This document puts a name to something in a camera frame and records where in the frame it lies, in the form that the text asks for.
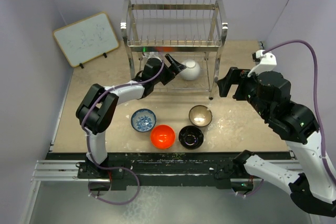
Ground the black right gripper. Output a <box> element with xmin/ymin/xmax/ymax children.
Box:
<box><xmin>217</xmin><ymin>66</ymin><xmax>270</xmax><ymax>119</ymax></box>

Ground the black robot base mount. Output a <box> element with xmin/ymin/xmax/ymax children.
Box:
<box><xmin>45</xmin><ymin>152</ymin><xmax>289</xmax><ymax>191</ymax></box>

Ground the blue white patterned bowl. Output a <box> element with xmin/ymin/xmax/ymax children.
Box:
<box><xmin>131</xmin><ymin>109</ymin><xmax>157</xmax><ymax>133</ymax></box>

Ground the black glossy bowl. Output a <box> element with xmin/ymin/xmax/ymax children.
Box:
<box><xmin>178</xmin><ymin>125</ymin><xmax>204</xmax><ymax>150</ymax></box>

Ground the white ceramic bowl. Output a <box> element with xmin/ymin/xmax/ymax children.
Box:
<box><xmin>180</xmin><ymin>59</ymin><xmax>201</xmax><ymax>81</ymax></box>

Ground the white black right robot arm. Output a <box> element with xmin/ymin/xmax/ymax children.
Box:
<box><xmin>217</xmin><ymin>67</ymin><xmax>335</xmax><ymax>217</ymax></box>

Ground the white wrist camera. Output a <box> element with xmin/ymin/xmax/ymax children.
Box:
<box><xmin>146</xmin><ymin>52</ymin><xmax>163</xmax><ymax>61</ymax></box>
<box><xmin>249</xmin><ymin>50</ymin><xmax>277</xmax><ymax>75</ymax></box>

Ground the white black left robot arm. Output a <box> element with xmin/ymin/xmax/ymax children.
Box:
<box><xmin>76</xmin><ymin>54</ymin><xmax>186</xmax><ymax>178</ymax></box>

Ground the orange plastic bowl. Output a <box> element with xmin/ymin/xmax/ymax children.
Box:
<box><xmin>150</xmin><ymin>124</ymin><xmax>176</xmax><ymax>150</ymax></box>

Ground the aluminium extrusion rail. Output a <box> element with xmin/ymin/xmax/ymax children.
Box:
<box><xmin>32</xmin><ymin>160</ymin><xmax>109</xmax><ymax>183</ymax></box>

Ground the brown beige bowl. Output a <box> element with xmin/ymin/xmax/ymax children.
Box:
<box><xmin>188</xmin><ymin>105</ymin><xmax>213</xmax><ymax>127</ymax></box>

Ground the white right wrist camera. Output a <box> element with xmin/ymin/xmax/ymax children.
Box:
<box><xmin>249</xmin><ymin>50</ymin><xmax>277</xmax><ymax>75</ymax></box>

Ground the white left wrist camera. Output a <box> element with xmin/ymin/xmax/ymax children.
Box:
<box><xmin>146</xmin><ymin>52</ymin><xmax>163</xmax><ymax>61</ymax></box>

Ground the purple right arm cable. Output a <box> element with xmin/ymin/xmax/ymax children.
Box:
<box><xmin>246</xmin><ymin>39</ymin><xmax>336</xmax><ymax>183</ymax></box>

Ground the small framed whiteboard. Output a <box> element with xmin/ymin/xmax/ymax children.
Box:
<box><xmin>53</xmin><ymin>12</ymin><xmax>119</xmax><ymax>68</ymax></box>

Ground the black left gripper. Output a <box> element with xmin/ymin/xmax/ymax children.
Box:
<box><xmin>152</xmin><ymin>55</ymin><xmax>185</xmax><ymax>86</ymax></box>

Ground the stainless steel dish rack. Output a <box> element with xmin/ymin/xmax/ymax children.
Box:
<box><xmin>120</xmin><ymin>0</ymin><xmax>228</xmax><ymax>100</ymax></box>

